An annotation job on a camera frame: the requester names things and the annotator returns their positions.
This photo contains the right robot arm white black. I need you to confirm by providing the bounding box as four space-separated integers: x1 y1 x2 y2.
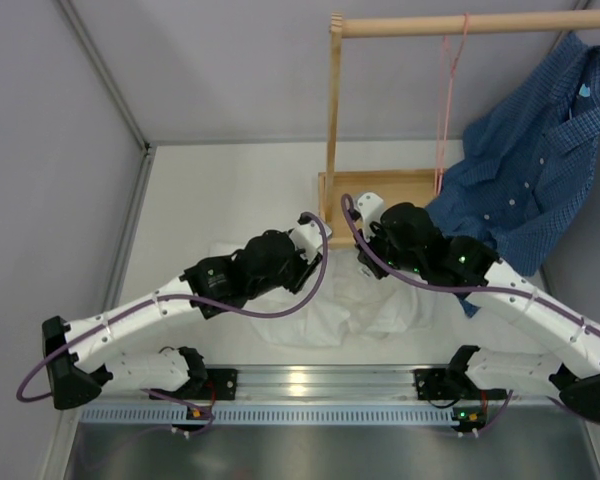
341 192 600 424

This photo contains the blue checkered shirt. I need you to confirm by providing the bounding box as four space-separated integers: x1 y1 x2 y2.
422 32 600 319

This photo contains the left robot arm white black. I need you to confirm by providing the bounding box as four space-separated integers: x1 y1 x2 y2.
42 221 328 410

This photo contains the pink wire hanger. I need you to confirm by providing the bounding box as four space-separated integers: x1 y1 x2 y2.
433 12 470 196

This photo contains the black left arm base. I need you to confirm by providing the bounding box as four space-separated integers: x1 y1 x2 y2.
198 368 238 401

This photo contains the wooden clothes rack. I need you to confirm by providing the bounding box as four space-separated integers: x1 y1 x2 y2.
318 9 600 249

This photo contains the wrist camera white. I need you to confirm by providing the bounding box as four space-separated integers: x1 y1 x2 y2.
354 192 385 241
289 212 333 263

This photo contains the slotted cable duct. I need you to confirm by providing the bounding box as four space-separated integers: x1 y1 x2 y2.
80 404 478 427

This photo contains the aluminium mounting rail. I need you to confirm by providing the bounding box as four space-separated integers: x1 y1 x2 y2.
207 365 582 401

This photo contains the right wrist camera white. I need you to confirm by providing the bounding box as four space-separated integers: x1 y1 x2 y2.
354 192 385 241

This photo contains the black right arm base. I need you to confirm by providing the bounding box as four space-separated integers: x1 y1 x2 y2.
413 368 508 408

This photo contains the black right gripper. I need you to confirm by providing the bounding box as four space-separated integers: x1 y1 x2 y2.
355 218 425 281

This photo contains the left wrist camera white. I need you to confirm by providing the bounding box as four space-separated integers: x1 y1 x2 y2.
289 212 333 263

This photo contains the white shirt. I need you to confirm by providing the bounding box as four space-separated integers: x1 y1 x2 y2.
207 242 441 351

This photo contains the aluminium corner frame post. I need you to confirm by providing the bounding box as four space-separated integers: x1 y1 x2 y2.
53 0 155 310

